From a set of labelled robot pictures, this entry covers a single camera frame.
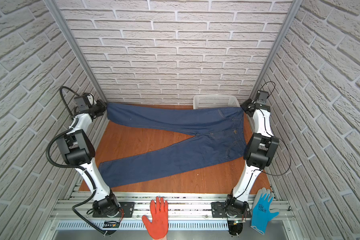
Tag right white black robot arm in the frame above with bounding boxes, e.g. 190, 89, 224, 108
225, 90, 280, 218

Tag black round floor puck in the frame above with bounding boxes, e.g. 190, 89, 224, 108
228, 222, 243, 237

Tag dark blue denim trousers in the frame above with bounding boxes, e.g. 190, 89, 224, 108
97, 102, 249, 189

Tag red work glove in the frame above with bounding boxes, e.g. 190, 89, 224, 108
142, 197, 169, 240

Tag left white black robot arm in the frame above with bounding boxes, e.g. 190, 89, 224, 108
57, 93, 121, 217

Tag right thin black cable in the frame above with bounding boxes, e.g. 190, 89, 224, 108
257, 80, 292, 177

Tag aluminium mounting rail frame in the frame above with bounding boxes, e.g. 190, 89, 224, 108
38, 191, 304, 240

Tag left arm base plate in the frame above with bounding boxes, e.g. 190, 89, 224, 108
92, 202, 135, 218

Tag white plastic laundry basket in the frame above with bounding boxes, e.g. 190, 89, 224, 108
193, 95, 240, 110

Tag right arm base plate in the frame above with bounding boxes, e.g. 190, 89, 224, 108
211, 201, 252, 219

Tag small black electronics box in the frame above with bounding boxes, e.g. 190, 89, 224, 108
103, 221, 120, 229

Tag left black corrugated cable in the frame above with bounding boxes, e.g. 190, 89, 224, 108
45, 86, 115, 236

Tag blue work glove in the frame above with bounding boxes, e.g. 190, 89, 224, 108
251, 188, 280, 235

